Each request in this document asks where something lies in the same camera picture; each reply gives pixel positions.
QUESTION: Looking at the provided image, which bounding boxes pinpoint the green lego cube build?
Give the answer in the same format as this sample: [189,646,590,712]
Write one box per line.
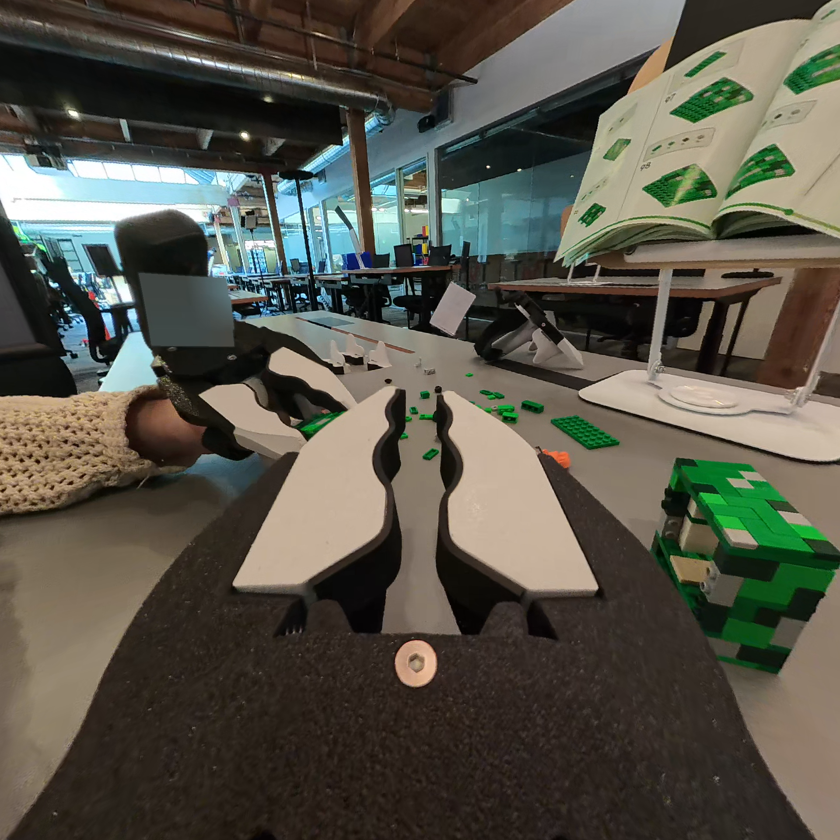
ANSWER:
[650,456,840,675]

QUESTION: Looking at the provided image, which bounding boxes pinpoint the scattered small green lego pieces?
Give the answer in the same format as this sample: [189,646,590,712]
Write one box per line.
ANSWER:
[399,371,546,462]

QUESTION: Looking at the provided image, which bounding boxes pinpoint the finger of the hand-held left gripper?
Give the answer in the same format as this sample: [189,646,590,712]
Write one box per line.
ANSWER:
[197,382,308,462]
[262,346,359,424]

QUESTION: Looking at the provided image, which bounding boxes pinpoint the wooden desk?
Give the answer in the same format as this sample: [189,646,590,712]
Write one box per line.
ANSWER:
[489,274,783,376]
[314,264,455,317]

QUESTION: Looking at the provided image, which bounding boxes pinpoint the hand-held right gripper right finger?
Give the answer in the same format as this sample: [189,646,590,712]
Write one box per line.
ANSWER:
[434,390,601,599]

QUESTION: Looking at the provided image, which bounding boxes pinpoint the white book stand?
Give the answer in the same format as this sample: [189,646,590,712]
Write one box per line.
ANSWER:
[577,233,840,462]

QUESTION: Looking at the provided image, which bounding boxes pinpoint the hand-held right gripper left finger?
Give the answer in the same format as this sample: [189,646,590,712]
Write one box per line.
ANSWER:
[231,385,407,596]

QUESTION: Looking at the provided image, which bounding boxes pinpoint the wooden support post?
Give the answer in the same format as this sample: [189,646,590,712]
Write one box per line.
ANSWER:
[261,172,287,265]
[344,108,377,258]
[755,268,840,390]

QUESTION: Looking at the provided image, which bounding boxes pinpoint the black wall speaker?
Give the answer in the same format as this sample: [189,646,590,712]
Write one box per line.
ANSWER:
[418,92,455,133]

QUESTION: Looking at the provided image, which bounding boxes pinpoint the black office chair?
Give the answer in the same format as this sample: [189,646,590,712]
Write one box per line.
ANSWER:
[392,243,455,316]
[0,203,81,399]
[60,261,133,366]

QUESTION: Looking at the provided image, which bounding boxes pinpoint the white card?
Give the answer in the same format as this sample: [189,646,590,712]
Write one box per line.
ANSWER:
[430,282,477,337]

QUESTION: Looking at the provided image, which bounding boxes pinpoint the lego instruction booklet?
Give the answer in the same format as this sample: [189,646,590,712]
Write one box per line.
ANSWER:
[554,0,840,266]

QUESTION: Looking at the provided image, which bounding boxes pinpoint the person's left hand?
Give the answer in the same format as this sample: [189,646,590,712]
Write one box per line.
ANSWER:
[126,395,207,468]

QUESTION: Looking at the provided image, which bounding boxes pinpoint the large green lego plate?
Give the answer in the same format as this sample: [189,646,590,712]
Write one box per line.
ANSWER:
[550,415,620,451]

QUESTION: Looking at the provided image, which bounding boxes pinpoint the silver ceiling duct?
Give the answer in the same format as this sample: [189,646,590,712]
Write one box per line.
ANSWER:
[0,10,398,126]

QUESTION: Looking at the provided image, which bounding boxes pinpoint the spare black white gripper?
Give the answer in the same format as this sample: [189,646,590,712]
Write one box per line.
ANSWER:
[472,294,585,368]

